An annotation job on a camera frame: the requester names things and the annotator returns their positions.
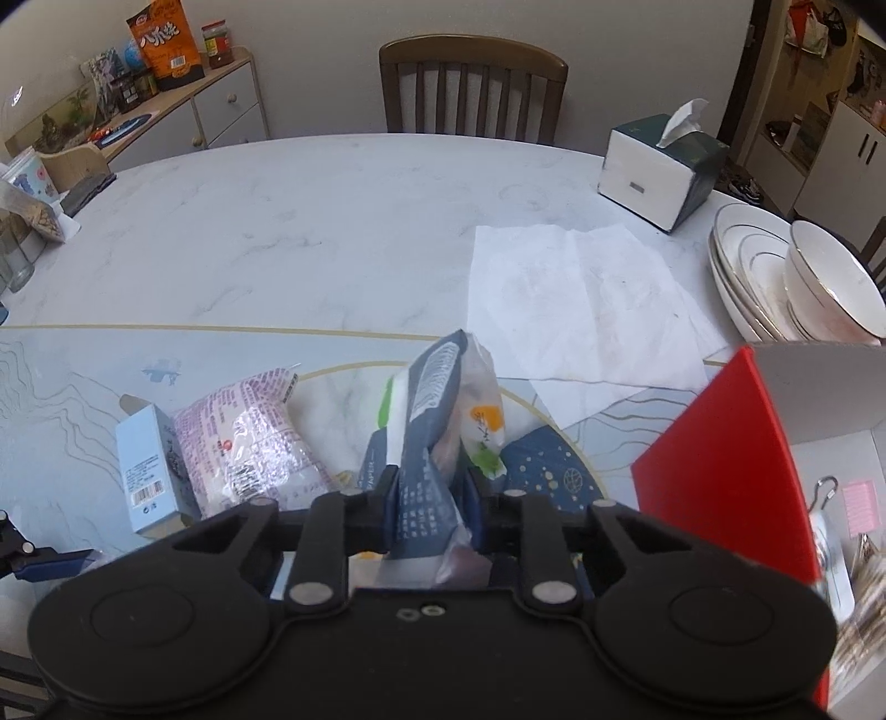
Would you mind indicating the bag of cotton swabs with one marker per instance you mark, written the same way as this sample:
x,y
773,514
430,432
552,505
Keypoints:
x,y
869,609

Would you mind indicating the white door cabinet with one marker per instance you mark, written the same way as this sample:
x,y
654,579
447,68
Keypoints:
x,y
841,166

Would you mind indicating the red cardboard box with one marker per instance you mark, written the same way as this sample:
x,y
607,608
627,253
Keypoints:
x,y
727,471

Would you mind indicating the orange snack bag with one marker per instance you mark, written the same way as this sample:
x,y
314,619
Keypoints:
x,y
166,45

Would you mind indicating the black cube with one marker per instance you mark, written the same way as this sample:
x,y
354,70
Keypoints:
x,y
133,91

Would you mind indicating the light blue carton box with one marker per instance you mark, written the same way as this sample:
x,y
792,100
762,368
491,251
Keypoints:
x,y
149,471

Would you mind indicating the glass fish tank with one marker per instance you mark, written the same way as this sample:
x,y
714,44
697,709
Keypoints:
x,y
55,121

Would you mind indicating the grey side cabinet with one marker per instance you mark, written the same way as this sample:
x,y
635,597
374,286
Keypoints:
x,y
201,111

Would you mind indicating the printed picture card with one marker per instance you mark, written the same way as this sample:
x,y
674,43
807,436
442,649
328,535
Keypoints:
x,y
104,83

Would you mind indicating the bag of nuts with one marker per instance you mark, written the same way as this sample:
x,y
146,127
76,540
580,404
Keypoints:
x,y
41,214

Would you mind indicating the dark shoes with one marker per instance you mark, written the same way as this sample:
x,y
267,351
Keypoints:
x,y
740,185

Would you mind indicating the blue ball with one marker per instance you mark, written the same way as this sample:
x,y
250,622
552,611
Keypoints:
x,y
133,55

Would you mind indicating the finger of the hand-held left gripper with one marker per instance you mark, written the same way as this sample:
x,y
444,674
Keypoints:
x,y
55,564

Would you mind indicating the white bowl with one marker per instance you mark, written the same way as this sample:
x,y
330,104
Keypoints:
x,y
830,291

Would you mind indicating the stack of white plates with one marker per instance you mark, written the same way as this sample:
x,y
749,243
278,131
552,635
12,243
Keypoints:
x,y
744,277

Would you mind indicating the pink plastic tray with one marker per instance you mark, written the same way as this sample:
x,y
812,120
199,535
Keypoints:
x,y
858,505

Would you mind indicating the pink snack bag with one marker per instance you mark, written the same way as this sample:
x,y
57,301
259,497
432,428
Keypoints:
x,y
253,443

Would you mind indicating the dark blue tissue packet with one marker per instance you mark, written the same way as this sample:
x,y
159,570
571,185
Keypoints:
x,y
429,429

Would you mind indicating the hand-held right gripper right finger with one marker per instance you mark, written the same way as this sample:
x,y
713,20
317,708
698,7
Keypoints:
x,y
476,516

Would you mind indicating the white tissue box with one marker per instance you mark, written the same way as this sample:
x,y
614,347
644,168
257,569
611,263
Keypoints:
x,y
657,173

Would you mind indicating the blue round mat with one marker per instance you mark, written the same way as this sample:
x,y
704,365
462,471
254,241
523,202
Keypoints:
x,y
121,131

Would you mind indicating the dark flat device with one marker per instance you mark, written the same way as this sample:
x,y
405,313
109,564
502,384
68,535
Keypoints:
x,y
86,192

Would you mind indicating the red lid jar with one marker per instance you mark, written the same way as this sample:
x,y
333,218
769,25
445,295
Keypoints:
x,y
218,45

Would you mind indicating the dark wooden chair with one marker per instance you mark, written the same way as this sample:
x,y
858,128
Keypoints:
x,y
875,253

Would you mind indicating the wooden tray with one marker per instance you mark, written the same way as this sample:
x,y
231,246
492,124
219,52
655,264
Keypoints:
x,y
73,166

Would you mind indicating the brown wooden chair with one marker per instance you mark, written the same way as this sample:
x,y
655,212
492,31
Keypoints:
x,y
474,90

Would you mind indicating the silver foil packet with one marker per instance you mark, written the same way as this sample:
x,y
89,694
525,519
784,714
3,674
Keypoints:
x,y
830,568

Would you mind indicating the patterned cup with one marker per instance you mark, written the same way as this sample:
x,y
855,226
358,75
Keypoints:
x,y
28,176

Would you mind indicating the clear glass jar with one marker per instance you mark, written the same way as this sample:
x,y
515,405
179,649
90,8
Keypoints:
x,y
14,253

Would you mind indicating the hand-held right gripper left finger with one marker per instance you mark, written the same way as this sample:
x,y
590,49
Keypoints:
x,y
387,516

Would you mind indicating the white paper sheet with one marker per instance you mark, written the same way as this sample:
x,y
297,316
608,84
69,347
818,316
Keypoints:
x,y
581,311

